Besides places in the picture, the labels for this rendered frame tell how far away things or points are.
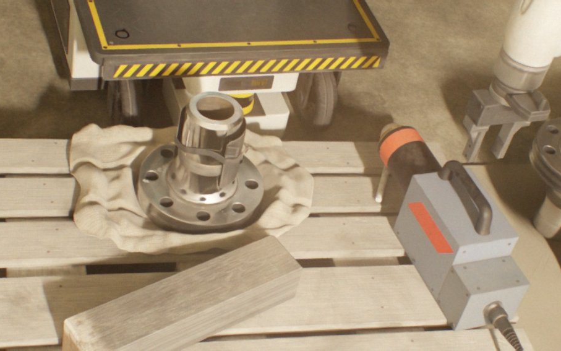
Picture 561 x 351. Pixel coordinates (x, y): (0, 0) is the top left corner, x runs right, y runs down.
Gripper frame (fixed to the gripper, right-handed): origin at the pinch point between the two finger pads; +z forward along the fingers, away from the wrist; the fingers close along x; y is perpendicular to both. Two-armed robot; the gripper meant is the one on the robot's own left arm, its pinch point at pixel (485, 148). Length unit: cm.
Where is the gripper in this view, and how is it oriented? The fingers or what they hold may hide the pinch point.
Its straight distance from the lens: 202.9
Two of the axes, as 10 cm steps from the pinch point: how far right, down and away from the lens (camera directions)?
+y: -3.7, -6.8, 6.3
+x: -9.1, 1.2, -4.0
